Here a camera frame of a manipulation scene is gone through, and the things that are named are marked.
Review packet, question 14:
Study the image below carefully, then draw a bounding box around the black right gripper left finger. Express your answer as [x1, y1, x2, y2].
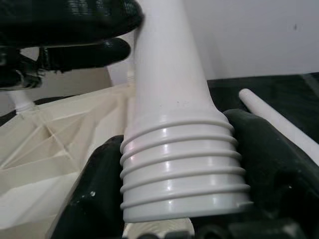
[51, 135, 126, 239]

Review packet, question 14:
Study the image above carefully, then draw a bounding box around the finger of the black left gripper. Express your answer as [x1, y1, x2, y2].
[0, 0, 146, 48]
[39, 37, 132, 73]

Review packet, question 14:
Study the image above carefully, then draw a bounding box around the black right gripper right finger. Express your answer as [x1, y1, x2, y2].
[223, 108, 319, 225]

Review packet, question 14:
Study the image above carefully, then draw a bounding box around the white plastic children table top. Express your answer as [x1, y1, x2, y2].
[0, 82, 194, 239]

